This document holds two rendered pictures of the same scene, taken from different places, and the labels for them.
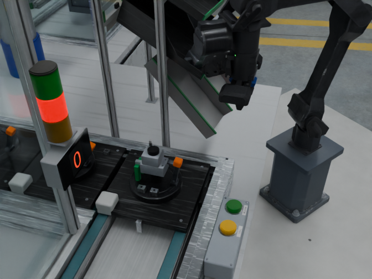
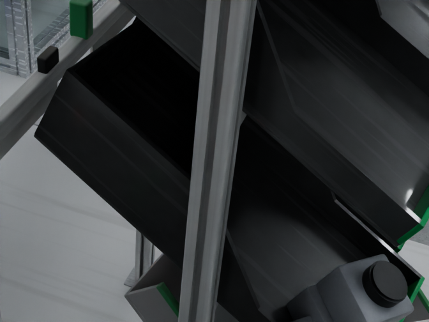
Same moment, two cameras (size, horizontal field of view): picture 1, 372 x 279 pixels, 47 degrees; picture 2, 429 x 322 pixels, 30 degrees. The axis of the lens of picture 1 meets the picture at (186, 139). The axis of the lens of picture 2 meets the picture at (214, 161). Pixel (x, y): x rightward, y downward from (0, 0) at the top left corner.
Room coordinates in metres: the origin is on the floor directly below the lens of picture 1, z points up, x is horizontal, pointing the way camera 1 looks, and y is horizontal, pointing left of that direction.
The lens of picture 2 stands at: (0.68, 0.07, 1.65)
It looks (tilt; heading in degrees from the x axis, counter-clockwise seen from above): 40 degrees down; 359
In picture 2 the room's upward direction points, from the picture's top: 6 degrees clockwise
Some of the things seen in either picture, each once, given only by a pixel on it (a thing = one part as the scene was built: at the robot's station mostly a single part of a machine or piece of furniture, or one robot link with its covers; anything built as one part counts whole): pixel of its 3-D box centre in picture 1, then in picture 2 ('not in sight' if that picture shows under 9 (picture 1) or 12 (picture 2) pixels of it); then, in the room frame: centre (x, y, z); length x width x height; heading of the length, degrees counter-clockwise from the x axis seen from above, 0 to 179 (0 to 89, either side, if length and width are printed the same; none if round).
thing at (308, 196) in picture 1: (299, 172); not in sight; (0.86, -0.31, 0.96); 0.15 x 0.15 x 0.20; 36
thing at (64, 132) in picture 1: (57, 125); not in sight; (0.67, 0.25, 1.28); 0.05 x 0.05 x 0.05
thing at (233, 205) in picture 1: (233, 207); not in sight; (0.74, -0.12, 0.96); 0.04 x 0.04 x 0.02
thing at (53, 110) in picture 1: (52, 104); not in sight; (0.67, 0.25, 1.33); 0.05 x 0.05 x 0.05
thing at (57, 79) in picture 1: (46, 81); not in sight; (0.67, 0.25, 1.38); 0.05 x 0.05 x 0.05
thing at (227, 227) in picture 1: (228, 228); not in sight; (0.67, -0.10, 0.96); 0.04 x 0.04 x 0.02
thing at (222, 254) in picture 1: (227, 236); not in sight; (0.67, -0.10, 0.93); 0.21 x 0.07 x 0.06; 163
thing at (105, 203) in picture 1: (107, 203); not in sight; (0.75, 0.20, 0.97); 0.05 x 0.05 x 0.04; 73
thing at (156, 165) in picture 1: (150, 158); not in sight; (0.82, 0.09, 1.06); 0.08 x 0.04 x 0.07; 73
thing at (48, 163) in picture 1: (56, 122); not in sight; (0.67, 0.25, 1.29); 0.12 x 0.05 x 0.25; 163
